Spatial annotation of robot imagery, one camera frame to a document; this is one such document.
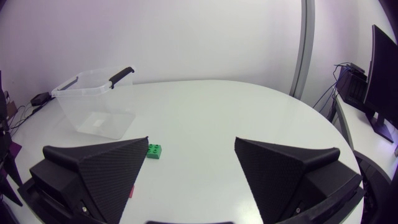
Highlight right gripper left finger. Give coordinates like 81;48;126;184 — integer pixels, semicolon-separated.
29;136;150;224

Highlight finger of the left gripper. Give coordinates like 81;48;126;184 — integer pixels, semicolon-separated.
0;175;24;207
2;151;23;187

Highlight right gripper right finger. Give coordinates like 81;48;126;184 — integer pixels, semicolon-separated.
234;136;363;224

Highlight clear plastic container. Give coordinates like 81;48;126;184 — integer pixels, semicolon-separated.
51;65;137;140

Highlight dark mat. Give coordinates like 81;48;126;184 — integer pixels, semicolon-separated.
8;141;23;158

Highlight green toy brick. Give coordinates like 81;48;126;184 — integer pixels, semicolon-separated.
146;143;162;160

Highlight black power brick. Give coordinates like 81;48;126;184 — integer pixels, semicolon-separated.
30;91;52;107

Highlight black equipment box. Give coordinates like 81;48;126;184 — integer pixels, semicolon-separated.
336;66;368;109

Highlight dark screen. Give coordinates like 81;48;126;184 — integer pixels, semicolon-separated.
363;24;398;144

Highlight black power cable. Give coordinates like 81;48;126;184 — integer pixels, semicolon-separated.
8;103;45;130

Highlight blue cable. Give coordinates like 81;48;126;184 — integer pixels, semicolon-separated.
312;63;351;113

